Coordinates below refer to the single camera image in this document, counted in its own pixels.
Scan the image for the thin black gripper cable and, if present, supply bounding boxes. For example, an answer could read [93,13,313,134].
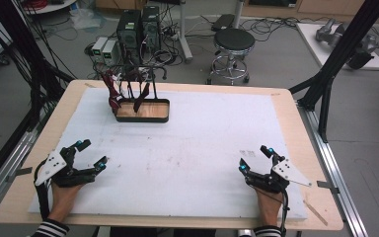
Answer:
[248,184,291,237]

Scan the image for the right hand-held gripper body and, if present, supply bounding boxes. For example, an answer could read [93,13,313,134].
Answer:
[246,159,313,195]

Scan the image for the black flat adapter box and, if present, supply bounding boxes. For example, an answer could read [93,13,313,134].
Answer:
[210,13,237,33]

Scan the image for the black round stool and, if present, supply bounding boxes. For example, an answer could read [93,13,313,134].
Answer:
[205,27,257,86]

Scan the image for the slim black computer tower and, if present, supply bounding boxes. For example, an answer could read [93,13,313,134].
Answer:
[140,5,162,53]

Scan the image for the person's right hand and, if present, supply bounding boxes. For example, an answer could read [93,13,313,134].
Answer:
[255,190,284,228]

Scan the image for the white floor board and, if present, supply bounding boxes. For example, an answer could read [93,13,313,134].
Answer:
[295,22,379,71]

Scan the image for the white foam mat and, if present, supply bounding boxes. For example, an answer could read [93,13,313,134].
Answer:
[28,87,309,221]

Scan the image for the aluminium rail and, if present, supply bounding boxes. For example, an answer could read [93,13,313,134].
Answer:
[296,101,370,237]
[0,129,38,216]

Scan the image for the grey table leg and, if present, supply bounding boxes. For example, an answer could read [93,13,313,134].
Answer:
[177,0,194,64]

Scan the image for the computer towers on floor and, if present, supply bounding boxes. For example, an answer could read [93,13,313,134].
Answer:
[83,3,191,83]

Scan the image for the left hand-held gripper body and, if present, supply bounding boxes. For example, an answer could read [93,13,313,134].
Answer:
[34,146,97,189]

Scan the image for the white power supply box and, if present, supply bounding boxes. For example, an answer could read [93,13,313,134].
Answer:
[101,39,119,66]
[91,36,110,62]

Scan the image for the thick black sleeved cable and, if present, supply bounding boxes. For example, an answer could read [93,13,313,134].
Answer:
[33,159,53,221]

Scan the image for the large black computer tower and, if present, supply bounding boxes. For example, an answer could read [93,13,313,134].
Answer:
[115,9,143,64]

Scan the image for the black metal frame stand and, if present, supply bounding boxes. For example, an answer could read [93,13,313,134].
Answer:
[288,0,379,144]
[0,0,77,186]

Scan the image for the thin wooden stick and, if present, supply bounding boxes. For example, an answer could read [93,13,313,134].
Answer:
[303,199,329,227]

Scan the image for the black rack with wooden base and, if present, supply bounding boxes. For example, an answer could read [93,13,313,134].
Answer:
[114,63,172,123]

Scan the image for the clear plastic bag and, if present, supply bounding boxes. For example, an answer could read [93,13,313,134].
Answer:
[69,7,108,32]

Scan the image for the small dark red bow tie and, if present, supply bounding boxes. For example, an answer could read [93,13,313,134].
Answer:
[124,66,152,114]

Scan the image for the round white table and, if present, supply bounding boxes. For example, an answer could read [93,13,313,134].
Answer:
[22,0,79,16]

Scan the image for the person's left hand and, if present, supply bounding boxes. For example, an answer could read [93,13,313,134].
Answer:
[46,182,86,224]

